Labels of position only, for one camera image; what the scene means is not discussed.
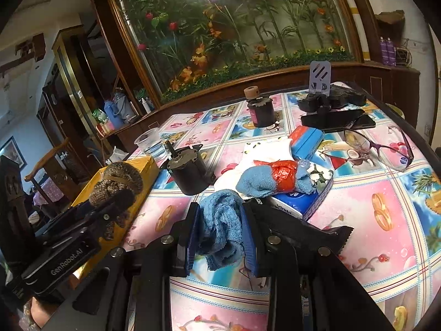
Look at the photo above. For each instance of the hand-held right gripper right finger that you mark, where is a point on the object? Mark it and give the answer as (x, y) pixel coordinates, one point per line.
(248, 241)

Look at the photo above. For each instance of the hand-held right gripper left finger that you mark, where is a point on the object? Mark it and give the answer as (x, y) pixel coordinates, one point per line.
(193, 238)

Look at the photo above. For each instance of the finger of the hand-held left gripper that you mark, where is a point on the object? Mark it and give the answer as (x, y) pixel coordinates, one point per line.
(79, 215)
(119, 198)

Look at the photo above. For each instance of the brown knitted cloth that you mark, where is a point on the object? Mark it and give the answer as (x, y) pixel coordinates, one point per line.
(120, 179)

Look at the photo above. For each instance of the blue towel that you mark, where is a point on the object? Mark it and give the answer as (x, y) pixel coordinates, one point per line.
(220, 227)

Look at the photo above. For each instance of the yellow cardboard box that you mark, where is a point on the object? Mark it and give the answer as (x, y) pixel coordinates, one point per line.
(144, 169)

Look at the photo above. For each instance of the black packet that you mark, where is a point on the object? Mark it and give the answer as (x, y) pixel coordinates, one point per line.
(310, 234)

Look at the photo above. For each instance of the white cloth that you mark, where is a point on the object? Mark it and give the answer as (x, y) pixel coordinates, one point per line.
(265, 151)

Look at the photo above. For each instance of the red and blue sponge pack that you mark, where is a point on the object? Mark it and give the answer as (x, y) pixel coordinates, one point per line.
(306, 143)

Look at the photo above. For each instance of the person's left forearm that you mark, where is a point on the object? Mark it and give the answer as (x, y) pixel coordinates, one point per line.
(41, 313)

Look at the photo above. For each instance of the pink clothed dining table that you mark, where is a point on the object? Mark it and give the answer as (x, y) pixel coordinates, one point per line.
(44, 193)

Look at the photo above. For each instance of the blue tissue pack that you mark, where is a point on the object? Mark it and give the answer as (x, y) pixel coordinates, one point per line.
(296, 207)

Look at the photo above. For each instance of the blue sock with red bag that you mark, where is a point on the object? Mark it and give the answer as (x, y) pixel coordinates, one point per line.
(255, 181)

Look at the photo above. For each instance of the clear plastic cup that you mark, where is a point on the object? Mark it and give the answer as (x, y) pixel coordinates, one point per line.
(148, 144)

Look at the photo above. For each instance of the black cylindrical motor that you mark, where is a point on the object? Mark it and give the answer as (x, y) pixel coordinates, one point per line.
(187, 176)

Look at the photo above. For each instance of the dark carved wooden chair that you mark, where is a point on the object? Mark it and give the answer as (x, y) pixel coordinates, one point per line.
(15, 196)

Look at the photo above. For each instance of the pink box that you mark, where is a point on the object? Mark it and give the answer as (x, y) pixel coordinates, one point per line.
(105, 128)

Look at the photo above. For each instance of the red plastic bag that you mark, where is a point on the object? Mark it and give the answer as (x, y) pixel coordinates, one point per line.
(284, 176)

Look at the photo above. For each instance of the green packet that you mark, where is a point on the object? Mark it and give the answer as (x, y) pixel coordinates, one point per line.
(100, 115)

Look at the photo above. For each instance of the blue thermos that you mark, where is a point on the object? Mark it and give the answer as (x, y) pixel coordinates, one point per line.
(111, 112)

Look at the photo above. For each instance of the grey thermos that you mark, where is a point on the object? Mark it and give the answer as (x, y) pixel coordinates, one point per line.
(124, 107)

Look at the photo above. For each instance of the white spray bottle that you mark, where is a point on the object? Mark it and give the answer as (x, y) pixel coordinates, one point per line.
(146, 105)

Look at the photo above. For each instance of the printed tablecloth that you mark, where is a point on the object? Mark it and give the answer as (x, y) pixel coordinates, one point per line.
(361, 207)

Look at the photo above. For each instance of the gold framed glass cabinet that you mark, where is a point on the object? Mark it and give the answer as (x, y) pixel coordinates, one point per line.
(75, 82)

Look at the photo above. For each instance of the dark bottle with tan cap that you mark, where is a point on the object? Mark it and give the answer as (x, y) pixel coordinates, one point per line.
(262, 113)

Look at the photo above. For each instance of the black phone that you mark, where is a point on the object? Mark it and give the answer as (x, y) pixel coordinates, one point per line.
(337, 121)

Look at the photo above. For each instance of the black phone stand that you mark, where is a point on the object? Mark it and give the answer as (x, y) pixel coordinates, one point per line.
(320, 103)

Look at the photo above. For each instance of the eyeglasses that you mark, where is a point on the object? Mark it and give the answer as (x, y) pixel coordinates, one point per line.
(396, 151)

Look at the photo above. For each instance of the wooden counter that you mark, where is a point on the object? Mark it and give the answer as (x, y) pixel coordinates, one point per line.
(379, 82)

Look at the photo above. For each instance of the artificial flower display case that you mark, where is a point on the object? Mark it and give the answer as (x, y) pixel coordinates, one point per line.
(241, 31)

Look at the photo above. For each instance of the purple bottle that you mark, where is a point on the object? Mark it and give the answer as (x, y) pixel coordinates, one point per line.
(391, 52)
(383, 51)

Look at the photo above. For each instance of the framed wall picture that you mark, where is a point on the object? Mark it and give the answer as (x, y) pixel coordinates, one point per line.
(12, 151)

